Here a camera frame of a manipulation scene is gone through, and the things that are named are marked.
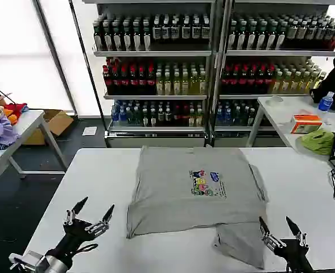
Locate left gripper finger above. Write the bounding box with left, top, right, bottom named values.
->
left=63, top=196, right=89, bottom=226
left=84, top=204, right=115, bottom=237

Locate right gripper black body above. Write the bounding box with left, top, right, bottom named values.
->
left=274, top=238, right=315, bottom=273

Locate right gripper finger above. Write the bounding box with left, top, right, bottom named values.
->
left=259, top=216, right=287, bottom=252
left=286, top=216, right=309, bottom=249

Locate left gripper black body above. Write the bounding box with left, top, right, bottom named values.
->
left=46, top=218, right=96, bottom=261

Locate grey printed shirt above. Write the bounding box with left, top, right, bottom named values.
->
left=126, top=144, right=270, bottom=270

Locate cardboard box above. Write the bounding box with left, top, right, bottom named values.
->
left=22, top=109, right=75, bottom=146

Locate green cloth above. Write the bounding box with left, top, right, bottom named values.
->
left=297, top=128, right=335, bottom=156

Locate grey side table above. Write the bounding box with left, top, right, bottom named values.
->
left=0, top=109, right=69, bottom=212

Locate purple cloth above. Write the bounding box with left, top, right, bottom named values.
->
left=0, top=115, right=22, bottom=151

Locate orange tissue box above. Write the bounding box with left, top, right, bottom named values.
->
left=290, top=113, right=323, bottom=135

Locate orange cloth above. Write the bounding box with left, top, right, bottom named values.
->
left=3, top=109, right=18, bottom=126

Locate red cloth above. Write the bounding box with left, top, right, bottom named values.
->
left=2, top=102, right=29, bottom=119

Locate white desk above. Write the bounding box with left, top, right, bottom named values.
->
left=245, top=95, right=335, bottom=163

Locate blue-label water bottle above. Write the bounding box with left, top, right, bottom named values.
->
left=317, top=91, right=335, bottom=113

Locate clear tape roll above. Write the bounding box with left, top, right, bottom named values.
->
left=266, top=96, right=284, bottom=107

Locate thin black pole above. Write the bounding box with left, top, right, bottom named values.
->
left=68, top=0, right=109, bottom=148

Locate bottle shelf with drinks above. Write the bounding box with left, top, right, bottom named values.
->
left=81, top=0, right=217, bottom=148
left=213, top=0, right=335, bottom=148

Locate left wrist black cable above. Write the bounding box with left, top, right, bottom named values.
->
left=70, top=243, right=99, bottom=255

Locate dark window frame post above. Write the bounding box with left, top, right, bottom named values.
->
left=31, top=0, right=78, bottom=115

